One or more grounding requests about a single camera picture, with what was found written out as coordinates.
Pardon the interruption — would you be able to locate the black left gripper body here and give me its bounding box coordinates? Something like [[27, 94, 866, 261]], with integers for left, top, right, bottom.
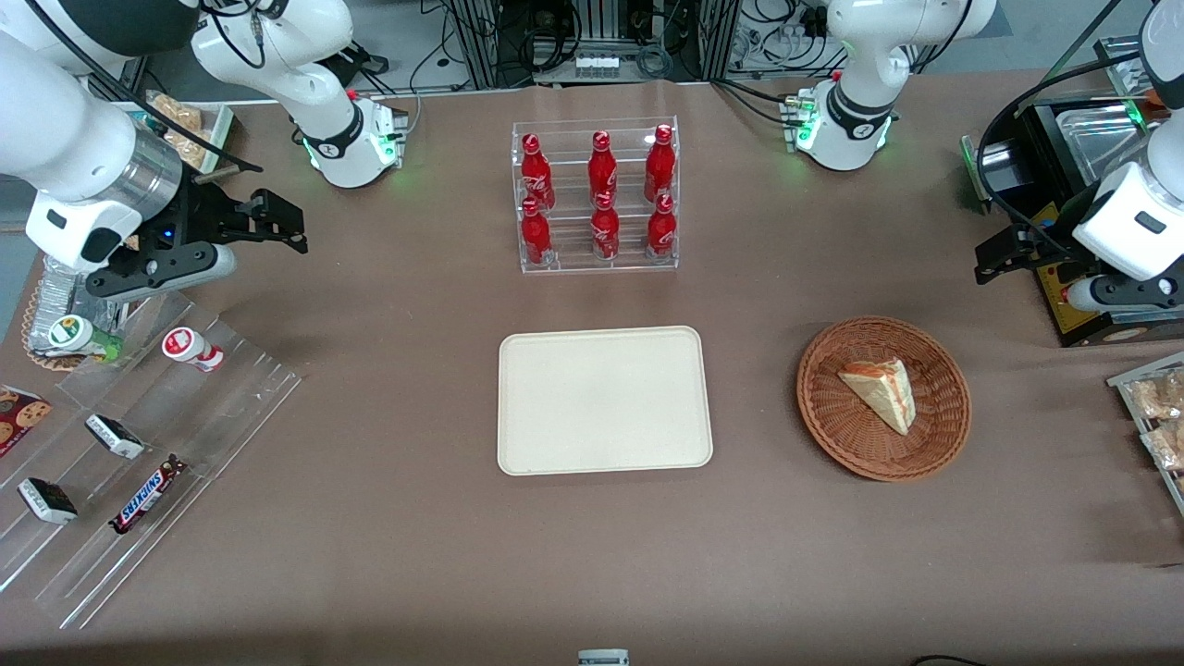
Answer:
[[1025, 183, 1109, 280]]

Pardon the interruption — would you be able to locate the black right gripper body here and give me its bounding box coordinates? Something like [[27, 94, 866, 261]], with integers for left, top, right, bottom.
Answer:
[[139, 174, 240, 271]]

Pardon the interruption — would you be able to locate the triangle sandwich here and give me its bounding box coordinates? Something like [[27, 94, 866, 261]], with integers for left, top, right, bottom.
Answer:
[[837, 358, 918, 437]]

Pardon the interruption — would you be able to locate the grey tray with bread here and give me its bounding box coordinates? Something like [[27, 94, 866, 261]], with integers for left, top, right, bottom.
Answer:
[[125, 91, 235, 176]]

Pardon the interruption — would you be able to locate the grey tray with pastries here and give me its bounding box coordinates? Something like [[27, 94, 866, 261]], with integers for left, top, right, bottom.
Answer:
[[1106, 351, 1184, 518]]

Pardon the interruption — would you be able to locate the brown wicker basket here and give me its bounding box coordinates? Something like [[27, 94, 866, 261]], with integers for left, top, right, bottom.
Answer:
[[796, 316, 973, 483]]

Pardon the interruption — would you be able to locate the cream plastic tray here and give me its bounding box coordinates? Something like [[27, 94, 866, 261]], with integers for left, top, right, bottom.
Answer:
[[498, 325, 715, 477]]

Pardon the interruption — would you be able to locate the wrapped bread roll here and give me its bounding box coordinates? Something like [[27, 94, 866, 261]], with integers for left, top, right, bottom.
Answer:
[[166, 129, 211, 173], [151, 92, 205, 136]]

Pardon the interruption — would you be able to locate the black box with yellow label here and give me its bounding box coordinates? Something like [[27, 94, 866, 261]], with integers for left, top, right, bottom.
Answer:
[[960, 96, 1184, 350]]

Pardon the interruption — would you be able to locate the red cap yogurt bottle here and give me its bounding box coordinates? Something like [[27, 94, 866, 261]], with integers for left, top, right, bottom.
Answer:
[[162, 327, 226, 374]]

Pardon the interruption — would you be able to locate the silver foil package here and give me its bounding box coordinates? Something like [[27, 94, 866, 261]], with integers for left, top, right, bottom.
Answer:
[[37, 254, 127, 339]]

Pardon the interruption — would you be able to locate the green cap yogurt bottle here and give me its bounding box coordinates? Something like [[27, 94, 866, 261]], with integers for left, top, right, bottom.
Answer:
[[48, 314, 124, 363]]

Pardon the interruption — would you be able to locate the wrapped pastry pack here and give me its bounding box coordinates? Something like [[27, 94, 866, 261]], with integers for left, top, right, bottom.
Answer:
[[1129, 369, 1184, 423], [1141, 421, 1184, 474]]

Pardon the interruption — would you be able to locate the small brown wicker mat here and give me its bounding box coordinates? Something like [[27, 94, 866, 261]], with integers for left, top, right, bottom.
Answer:
[[21, 276, 101, 374]]

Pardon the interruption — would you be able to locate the clear acrylic stepped shelf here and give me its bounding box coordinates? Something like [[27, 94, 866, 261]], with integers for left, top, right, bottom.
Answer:
[[0, 289, 303, 632]]

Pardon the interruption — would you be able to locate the black white snack bar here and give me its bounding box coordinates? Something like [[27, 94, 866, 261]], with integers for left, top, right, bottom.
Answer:
[[84, 413, 147, 462], [18, 477, 80, 526]]

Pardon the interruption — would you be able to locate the red cola bottle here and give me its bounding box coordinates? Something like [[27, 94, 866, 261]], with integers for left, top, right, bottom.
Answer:
[[588, 130, 619, 201], [591, 192, 622, 263], [520, 198, 555, 268], [644, 124, 677, 204], [647, 192, 678, 259], [521, 132, 557, 212]]

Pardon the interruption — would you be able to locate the chocolate chip cookie packet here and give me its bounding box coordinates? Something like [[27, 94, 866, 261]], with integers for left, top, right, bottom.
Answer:
[[0, 386, 53, 460]]

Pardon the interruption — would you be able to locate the Snickers chocolate bar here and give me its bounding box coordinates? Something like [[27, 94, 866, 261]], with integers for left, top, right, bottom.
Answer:
[[108, 454, 189, 536]]

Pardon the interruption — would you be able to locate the clear acrylic bottle rack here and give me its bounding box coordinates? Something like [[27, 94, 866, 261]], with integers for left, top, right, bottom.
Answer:
[[512, 117, 680, 275]]

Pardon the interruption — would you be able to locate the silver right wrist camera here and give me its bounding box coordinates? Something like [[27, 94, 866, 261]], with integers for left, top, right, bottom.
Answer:
[[86, 242, 239, 302]]

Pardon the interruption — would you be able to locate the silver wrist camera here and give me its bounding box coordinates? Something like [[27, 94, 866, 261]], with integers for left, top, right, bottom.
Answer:
[[1062, 274, 1184, 314], [86, 242, 239, 302]]

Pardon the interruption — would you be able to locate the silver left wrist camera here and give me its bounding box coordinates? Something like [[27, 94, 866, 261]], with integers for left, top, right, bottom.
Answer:
[[1062, 274, 1184, 314]]

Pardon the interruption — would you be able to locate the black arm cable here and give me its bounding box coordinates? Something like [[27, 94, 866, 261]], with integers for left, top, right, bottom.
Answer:
[[976, 51, 1150, 243]]

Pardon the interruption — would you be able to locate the aluminium frame rack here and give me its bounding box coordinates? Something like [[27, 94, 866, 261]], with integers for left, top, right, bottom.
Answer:
[[442, 0, 743, 91]]

